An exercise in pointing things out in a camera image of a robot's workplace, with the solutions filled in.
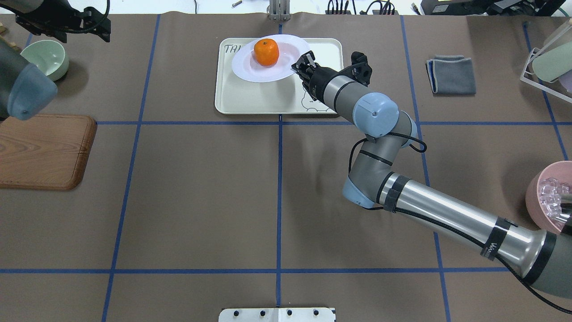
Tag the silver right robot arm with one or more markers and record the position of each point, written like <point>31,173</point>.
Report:
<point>540,260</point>

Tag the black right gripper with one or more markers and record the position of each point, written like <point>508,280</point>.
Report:
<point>316,81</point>

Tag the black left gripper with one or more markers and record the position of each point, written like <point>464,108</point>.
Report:
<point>57,20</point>

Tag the grey folded cloth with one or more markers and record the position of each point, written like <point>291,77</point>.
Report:
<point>451,75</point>

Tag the green ceramic bowl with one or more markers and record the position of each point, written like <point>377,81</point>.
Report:
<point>49,56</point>

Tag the cream bear print tray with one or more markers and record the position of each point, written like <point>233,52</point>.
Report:
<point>286,96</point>

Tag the white round plate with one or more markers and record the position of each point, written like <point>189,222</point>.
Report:
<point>289,48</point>

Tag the white wire rack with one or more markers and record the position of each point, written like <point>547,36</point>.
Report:
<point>561,87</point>

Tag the metal utensils in pink bowl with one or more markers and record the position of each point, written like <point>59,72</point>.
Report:
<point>555,200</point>

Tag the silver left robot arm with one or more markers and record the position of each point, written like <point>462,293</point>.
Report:
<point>24,89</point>

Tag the wooden cutting board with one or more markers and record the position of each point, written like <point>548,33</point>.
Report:
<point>46,152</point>

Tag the camera mount post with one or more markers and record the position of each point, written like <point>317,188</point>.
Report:
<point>279,10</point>

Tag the green cylinder in rack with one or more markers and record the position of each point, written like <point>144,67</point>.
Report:
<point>553,64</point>

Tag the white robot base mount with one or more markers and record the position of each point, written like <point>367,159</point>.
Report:
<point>300,314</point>

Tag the pink bowl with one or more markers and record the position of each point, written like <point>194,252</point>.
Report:
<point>561,170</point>

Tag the orange mandarin fruit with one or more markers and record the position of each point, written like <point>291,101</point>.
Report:
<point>266,52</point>

